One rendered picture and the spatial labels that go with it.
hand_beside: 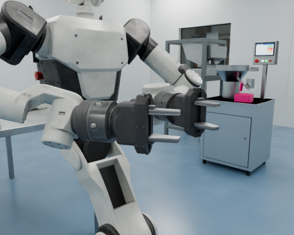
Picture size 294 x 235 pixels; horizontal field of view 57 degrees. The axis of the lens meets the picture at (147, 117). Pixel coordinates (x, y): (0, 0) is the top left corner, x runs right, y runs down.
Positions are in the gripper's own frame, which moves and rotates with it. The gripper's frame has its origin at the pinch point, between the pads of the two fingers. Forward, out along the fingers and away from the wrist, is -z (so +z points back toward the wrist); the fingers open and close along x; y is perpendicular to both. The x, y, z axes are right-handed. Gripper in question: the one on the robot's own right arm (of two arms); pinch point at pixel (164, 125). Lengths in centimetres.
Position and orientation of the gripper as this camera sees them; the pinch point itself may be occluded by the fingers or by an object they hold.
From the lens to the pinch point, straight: 54.2
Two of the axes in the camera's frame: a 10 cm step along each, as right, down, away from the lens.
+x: 0.0, 9.8, 1.9
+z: -9.6, -0.6, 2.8
